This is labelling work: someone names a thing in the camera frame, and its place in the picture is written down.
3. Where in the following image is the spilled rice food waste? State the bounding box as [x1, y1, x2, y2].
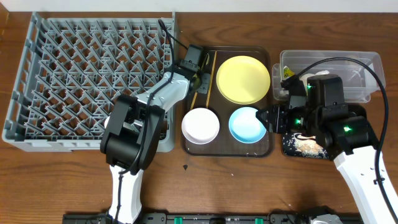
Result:
[284, 132, 329, 159]

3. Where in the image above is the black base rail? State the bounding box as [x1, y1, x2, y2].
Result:
[62, 205, 361, 224]

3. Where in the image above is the white cup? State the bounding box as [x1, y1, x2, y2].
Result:
[104, 116, 110, 128]

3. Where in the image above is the dark brown serving tray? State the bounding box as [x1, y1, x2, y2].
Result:
[181, 46, 274, 157]

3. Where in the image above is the grey plastic dishwasher rack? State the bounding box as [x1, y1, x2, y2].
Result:
[2, 12, 178, 152]

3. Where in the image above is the white pink shallow bowl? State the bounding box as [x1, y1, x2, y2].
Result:
[182, 108, 220, 145]

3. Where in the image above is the yellow round plate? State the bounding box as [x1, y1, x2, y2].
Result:
[216, 55, 271, 105]

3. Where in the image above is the clear plastic waste bin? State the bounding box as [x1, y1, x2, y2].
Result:
[272, 50, 386, 104]

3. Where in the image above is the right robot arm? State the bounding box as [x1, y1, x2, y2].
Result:
[256, 58, 397, 223]

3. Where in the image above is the white tissue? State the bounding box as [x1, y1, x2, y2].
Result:
[300, 70, 330, 86]

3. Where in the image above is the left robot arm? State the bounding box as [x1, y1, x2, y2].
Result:
[100, 44, 207, 223]

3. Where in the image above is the green yellow wrapper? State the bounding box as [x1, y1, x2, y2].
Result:
[283, 66, 295, 79]

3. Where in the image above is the light blue bowl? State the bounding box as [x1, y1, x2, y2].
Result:
[228, 107, 267, 144]

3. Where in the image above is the black rectangular tray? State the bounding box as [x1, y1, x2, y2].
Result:
[281, 100, 368, 160]

